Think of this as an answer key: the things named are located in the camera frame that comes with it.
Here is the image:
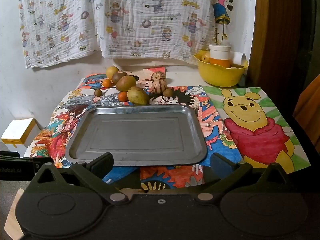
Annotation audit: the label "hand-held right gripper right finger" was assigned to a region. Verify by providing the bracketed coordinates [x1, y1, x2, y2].
[196, 152, 292, 203]

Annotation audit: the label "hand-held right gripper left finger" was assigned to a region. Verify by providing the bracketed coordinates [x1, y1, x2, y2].
[32, 152, 128, 204]

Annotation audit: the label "metal tray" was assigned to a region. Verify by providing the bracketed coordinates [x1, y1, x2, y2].
[65, 105, 208, 167]

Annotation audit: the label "green oval fruit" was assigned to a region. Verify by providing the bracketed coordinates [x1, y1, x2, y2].
[127, 86, 148, 105]

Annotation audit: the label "brown-green round fruit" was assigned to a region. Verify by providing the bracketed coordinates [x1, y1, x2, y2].
[116, 76, 137, 92]

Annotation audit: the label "striped pepino melon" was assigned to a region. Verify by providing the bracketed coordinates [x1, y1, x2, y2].
[151, 71, 167, 81]
[151, 80, 168, 94]

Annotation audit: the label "comic collage drawing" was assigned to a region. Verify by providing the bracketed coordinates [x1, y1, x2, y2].
[30, 73, 243, 190]

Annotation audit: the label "white box with yellow edge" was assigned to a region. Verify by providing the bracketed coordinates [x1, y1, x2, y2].
[1, 118, 42, 147]

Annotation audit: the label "yellow bear drawing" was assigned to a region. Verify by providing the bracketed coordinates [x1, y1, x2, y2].
[202, 86, 312, 175]

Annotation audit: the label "yellow plastic bowl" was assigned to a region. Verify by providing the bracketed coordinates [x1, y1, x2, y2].
[193, 50, 249, 87]

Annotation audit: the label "dark brown passion fruit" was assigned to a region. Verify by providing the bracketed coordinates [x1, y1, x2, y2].
[111, 71, 128, 84]

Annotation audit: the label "yellow round fruit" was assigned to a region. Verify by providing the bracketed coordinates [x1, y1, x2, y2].
[106, 66, 120, 80]

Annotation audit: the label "white paper roll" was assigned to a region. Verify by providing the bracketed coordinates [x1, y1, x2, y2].
[231, 52, 248, 66]

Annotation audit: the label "white and orange cup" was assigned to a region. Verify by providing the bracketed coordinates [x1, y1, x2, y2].
[209, 43, 232, 68]

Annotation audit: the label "yellow flower stems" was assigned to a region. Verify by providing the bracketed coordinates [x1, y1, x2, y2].
[213, 22, 228, 45]

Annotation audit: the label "printed muslin blanket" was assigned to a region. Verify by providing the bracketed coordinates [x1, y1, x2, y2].
[18, 0, 101, 68]
[94, 0, 216, 61]

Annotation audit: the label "wooden door frame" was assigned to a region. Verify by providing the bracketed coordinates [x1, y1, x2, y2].
[247, 0, 320, 120]

